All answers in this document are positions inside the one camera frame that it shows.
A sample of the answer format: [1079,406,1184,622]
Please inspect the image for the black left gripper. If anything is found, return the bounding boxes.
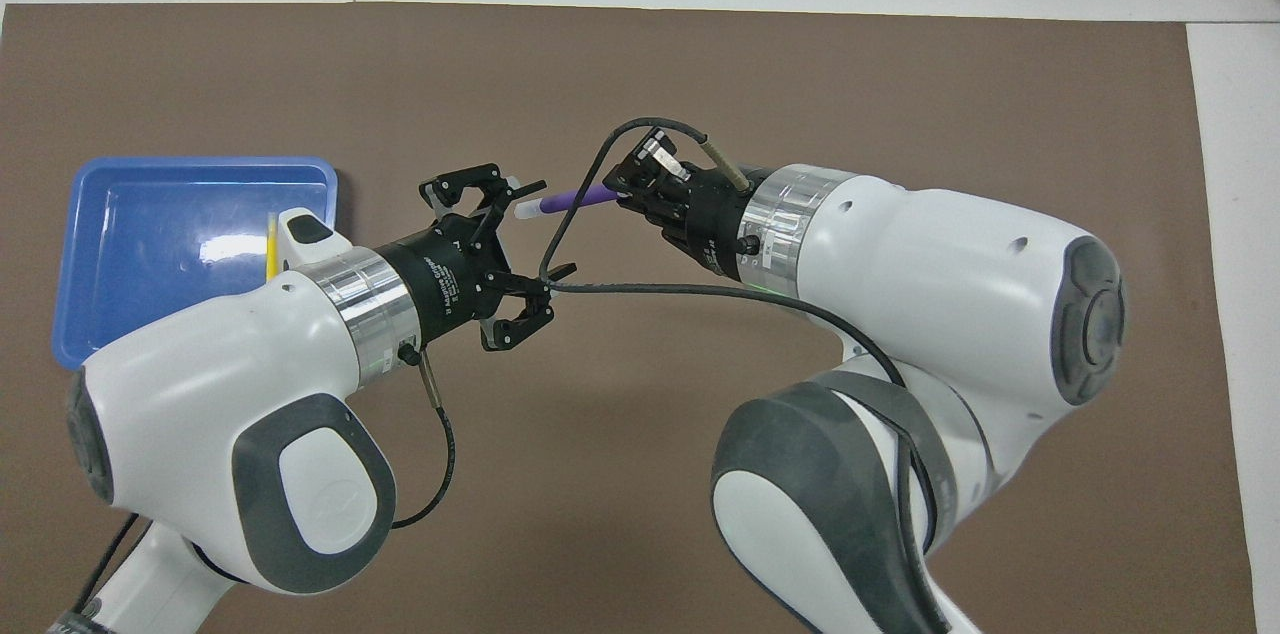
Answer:
[377,163,580,354]

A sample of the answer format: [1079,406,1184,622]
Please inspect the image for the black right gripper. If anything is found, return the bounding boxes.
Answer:
[602,128,767,281]

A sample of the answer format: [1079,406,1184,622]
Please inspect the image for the purple pen with white cap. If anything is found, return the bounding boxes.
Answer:
[513,184,623,219]

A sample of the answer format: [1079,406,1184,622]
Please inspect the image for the blue plastic tray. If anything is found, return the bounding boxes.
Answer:
[52,156,339,372]

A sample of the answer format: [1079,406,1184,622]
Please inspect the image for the brown table mat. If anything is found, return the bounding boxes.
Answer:
[0,2,1259,634]

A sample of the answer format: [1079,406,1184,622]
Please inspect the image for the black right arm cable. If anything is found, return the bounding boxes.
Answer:
[538,119,936,555]

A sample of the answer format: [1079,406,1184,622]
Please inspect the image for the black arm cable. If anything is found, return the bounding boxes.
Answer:
[538,119,936,555]
[390,344,456,530]

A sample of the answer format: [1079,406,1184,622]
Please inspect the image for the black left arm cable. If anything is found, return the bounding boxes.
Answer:
[390,344,456,530]

